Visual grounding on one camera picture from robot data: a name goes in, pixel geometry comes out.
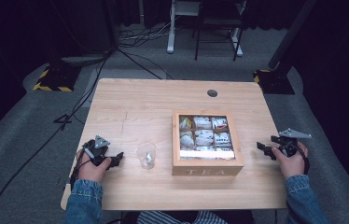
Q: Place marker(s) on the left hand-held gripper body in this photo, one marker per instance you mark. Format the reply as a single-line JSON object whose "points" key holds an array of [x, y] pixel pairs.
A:
{"points": [[96, 151]]}

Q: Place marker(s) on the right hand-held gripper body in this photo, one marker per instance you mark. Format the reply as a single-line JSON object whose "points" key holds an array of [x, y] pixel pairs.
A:
{"points": [[287, 144]]}

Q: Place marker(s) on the clear plastic cup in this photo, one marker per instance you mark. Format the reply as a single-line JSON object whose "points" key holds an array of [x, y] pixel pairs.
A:
{"points": [[146, 154]]}

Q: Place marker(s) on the silver tea bag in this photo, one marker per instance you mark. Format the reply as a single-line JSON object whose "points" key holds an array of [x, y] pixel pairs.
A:
{"points": [[148, 158]]}

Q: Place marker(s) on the wooden tea box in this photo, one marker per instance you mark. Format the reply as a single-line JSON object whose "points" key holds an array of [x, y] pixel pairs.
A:
{"points": [[206, 168]]}

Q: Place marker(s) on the person's left hand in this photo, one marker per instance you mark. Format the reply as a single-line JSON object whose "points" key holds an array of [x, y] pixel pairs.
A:
{"points": [[91, 171]]}

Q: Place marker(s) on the person's right hand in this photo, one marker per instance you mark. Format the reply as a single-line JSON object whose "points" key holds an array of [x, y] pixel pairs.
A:
{"points": [[292, 166]]}

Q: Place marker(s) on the group of white tea bags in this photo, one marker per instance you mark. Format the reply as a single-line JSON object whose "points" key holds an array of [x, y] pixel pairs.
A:
{"points": [[203, 137]]}

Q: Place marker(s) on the black yellow striped stand base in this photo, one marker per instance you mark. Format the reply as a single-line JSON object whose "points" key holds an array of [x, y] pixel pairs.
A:
{"points": [[275, 82], [58, 79]]}

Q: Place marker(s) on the person's striped clothing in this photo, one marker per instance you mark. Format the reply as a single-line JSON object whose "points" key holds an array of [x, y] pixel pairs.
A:
{"points": [[163, 217]]}

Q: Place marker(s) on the black slanted stand post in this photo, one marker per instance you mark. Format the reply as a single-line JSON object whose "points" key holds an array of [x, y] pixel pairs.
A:
{"points": [[290, 34]]}

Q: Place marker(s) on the white desk frame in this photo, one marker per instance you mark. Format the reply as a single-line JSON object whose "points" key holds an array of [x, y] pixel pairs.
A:
{"points": [[171, 37]]}

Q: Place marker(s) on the black metal chair frame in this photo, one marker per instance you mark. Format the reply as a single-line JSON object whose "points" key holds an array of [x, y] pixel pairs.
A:
{"points": [[217, 21]]}

